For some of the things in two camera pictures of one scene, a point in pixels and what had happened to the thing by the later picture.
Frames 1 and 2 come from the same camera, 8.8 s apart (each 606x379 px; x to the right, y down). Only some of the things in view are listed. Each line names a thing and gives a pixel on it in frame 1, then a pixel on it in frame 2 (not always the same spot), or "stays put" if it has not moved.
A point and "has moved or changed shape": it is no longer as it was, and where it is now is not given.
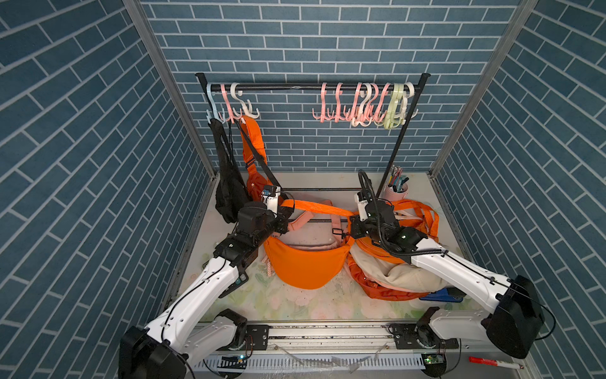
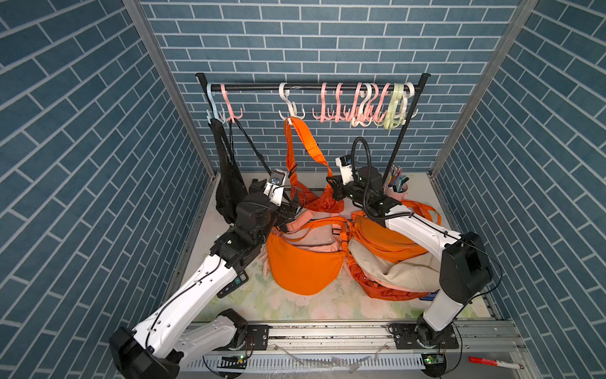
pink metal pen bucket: x=391 y=195 stays put
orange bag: x=309 y=269 has moved or changed shape
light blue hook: x=215 y=115 stays put
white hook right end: x=412 y=91 stays put
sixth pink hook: x=323 y=115 stays put
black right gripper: x=355 y=223 → x=337 y=186
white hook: x=249 y=112 → x=292 y=106
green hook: x=398 y=89 stays put
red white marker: x=496 y=362 stays put
